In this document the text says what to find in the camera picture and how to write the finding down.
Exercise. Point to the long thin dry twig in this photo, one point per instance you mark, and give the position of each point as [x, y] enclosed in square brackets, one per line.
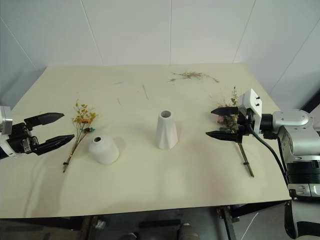
[145, 92]

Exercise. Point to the pink dried flower bunch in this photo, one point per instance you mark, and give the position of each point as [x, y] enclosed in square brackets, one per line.
[246, 162]

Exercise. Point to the tall white ceramic vase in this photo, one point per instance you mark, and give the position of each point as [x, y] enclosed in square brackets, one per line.
[166, 132]

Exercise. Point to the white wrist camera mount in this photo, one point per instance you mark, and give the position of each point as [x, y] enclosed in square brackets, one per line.
[5, 120]
[251, 100]

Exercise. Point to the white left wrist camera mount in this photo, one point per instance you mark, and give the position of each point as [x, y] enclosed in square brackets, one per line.
[5, 120]

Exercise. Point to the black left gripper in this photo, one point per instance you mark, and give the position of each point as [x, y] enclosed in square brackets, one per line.
[18, 140]

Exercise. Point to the loose dried grass sprig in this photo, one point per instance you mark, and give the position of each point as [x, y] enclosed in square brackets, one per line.
[191, 75]

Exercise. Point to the yellow dried flower bunch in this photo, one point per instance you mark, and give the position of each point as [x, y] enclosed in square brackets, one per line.
[83, 116]

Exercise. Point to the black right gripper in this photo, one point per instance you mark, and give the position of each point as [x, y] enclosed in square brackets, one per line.
[243, 122]

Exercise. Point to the squat white ceramic vase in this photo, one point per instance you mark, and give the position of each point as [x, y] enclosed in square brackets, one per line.
[103, 150]

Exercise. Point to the dark rounded shape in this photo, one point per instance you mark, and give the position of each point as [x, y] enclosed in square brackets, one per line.
[187, 231]

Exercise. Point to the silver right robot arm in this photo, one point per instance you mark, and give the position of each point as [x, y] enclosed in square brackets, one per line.
[297, 135]

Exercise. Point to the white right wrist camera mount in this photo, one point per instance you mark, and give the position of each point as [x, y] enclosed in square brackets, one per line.
[251, 100]

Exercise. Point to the black metal table frame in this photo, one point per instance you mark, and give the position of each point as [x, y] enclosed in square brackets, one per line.
[252, 208]

